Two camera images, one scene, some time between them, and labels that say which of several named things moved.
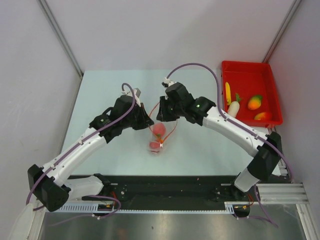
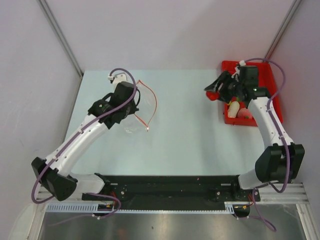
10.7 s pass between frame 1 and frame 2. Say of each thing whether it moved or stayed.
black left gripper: moved
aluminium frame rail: stayed
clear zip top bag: moved
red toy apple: moved
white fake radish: stayed
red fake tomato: moved
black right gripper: moved
